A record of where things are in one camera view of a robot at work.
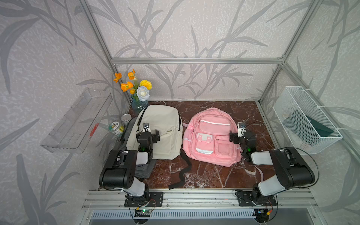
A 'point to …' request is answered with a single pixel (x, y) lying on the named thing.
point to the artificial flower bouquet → (140, 88)
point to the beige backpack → (167, 119)
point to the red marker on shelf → (94, 129)
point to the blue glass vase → (137, 104)
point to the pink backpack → (206, 138)
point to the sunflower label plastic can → (116, 128)
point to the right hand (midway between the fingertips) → (238, 129)
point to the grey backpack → (142, 171)
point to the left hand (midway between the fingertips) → (148, 130)
